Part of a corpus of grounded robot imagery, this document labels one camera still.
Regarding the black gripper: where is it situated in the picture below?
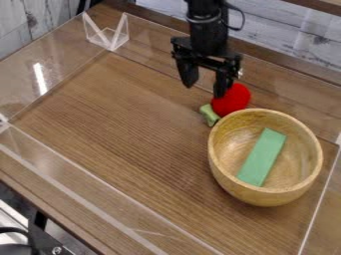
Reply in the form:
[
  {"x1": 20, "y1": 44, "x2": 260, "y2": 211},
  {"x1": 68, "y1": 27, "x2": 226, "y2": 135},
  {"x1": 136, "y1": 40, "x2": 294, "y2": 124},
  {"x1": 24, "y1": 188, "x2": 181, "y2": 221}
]
[{"x1": 169, "y1": 37, "x2": 242, "y2": 99}]

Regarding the red plush fruit green stem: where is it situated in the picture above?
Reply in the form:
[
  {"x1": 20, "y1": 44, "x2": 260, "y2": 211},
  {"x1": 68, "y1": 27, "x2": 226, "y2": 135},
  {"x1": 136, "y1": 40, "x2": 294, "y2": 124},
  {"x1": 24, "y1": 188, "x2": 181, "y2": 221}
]
[{"x1": 199, "y1": 83, "x2": 251, "y2": 128}]

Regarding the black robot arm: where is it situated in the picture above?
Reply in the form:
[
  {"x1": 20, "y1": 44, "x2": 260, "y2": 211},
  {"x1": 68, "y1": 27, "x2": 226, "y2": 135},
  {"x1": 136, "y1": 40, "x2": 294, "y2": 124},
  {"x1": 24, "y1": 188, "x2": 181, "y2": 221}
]
[{"x1": 169, "y1": 0, "x2": 243, "y2": 99}]

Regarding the wooden bowl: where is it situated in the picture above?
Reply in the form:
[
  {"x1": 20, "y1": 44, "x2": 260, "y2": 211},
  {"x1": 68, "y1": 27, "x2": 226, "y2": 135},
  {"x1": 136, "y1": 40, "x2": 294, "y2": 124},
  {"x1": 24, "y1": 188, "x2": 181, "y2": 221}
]
[{"x1": 207, "y1": 109, "x2": 323, "y2": 207}]

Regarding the green rectangular block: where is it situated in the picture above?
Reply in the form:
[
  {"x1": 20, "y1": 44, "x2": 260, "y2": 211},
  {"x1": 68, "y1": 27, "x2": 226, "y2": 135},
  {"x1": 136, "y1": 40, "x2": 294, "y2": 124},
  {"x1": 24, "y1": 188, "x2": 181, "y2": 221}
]
[{"x1": 235, "y1": 128, "x2": 286, "y2": 186}]

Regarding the clear acrylic corner bracket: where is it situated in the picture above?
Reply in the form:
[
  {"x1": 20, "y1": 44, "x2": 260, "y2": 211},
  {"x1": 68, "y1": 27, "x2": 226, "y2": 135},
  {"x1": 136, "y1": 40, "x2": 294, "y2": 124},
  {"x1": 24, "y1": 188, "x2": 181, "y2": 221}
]
[{"x1": 81, "y1": 13, "x2": 129, "y2": 52}]

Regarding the clear acrylic tray wall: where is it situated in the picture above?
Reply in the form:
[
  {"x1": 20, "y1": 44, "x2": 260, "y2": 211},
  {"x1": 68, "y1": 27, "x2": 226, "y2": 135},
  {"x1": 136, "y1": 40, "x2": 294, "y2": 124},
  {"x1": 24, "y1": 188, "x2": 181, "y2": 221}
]
[{"x1": 0, "y1": 115, "x2": 222, "y2": 255}]

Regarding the black metal table frame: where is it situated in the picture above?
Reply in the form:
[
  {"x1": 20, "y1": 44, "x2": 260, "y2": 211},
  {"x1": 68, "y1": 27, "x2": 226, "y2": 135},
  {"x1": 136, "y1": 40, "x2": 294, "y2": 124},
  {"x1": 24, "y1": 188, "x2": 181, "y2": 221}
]
[{"x1": 0, "y1": 212, "x2": 77, "y2": 255}]

